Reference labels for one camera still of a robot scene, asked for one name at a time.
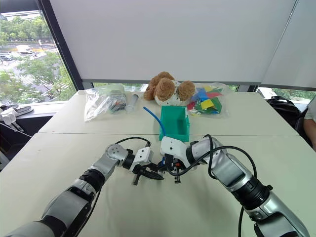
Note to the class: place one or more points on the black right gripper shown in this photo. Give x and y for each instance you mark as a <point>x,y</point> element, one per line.
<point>170,161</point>

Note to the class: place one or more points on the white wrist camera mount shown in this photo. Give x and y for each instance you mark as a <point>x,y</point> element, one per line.
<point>143,155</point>
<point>172,146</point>

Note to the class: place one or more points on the green plastic bin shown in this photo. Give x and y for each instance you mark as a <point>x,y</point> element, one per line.
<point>174,123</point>

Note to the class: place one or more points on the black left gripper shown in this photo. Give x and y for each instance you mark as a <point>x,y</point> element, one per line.
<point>141,169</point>

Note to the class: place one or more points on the brown and white plush toy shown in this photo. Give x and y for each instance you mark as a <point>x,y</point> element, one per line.
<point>169,89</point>

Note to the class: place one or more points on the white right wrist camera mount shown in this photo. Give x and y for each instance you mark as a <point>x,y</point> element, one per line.
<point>172,146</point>

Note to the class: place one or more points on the narrow white roller blind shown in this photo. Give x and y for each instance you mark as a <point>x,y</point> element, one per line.
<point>293,49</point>

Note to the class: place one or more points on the bag of colourful flat pieces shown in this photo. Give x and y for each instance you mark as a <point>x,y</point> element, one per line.
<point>209,101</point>

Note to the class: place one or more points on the clear plastic syringe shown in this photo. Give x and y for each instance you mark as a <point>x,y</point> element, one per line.
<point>132,101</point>

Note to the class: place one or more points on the black backpack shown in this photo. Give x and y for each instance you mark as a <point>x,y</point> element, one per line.
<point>284,108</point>

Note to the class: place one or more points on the large white roller blind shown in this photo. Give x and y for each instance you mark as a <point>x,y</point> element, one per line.
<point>172,39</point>

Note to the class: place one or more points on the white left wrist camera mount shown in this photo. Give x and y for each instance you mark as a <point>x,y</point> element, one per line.
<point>143,155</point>

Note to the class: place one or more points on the dark window frame post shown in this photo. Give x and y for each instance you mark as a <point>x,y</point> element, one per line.
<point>64,49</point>

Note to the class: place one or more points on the person in light shirt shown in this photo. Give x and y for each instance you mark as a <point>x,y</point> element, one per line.
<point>310,123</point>

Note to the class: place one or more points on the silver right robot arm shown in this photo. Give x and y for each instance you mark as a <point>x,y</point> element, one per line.
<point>229,170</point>

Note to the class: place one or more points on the black slipper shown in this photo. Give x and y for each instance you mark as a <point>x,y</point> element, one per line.
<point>21,109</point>

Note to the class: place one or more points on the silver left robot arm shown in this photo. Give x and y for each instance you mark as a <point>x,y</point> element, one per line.
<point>74,202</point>

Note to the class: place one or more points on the clear plastic bag with parts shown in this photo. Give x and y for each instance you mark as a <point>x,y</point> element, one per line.
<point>103,102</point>

